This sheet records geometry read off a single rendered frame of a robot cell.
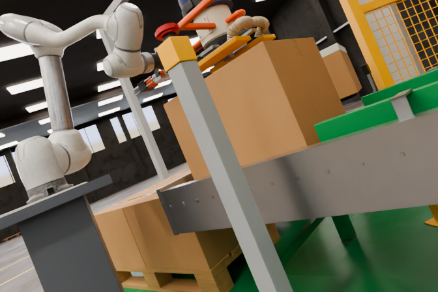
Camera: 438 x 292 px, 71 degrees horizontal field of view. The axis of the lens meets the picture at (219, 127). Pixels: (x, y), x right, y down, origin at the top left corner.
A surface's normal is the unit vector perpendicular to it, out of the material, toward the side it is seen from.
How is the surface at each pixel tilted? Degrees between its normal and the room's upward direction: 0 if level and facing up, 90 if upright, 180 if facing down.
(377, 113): 90
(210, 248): 90
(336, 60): 90
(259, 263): 90
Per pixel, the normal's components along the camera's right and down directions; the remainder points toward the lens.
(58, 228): 0.35, -0.18
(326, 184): -0.64, 0.25
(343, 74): -0.45, 0.17
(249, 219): 0.67, -0.30
